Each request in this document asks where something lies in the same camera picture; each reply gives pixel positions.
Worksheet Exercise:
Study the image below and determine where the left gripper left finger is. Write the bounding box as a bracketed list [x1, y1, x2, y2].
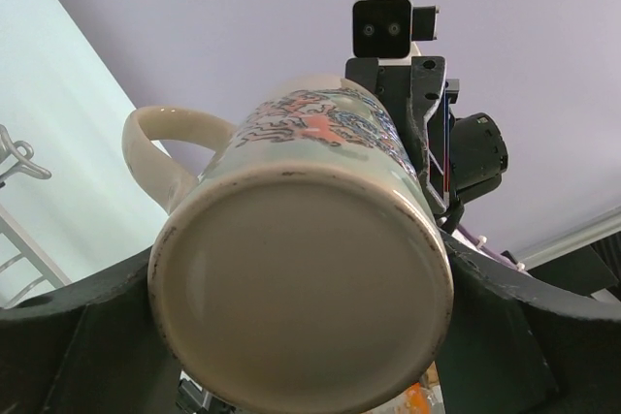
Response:
[1, 251, 181, 414]

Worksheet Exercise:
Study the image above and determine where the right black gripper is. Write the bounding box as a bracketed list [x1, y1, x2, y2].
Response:
[345, 56, 508, 213]

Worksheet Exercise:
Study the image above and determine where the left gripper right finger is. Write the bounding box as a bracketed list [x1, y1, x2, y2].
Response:
[436, 234, 620, 414]

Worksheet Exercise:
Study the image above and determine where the beige printed mug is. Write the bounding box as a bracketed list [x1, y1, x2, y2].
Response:
[122, 75, 454, 413]

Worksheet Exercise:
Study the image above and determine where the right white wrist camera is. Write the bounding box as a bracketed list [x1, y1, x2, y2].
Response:
[351, 0, 441, 65]

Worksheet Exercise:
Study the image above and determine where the metal wire dish rack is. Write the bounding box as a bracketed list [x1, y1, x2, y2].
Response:
[1, 125, 72, 308]

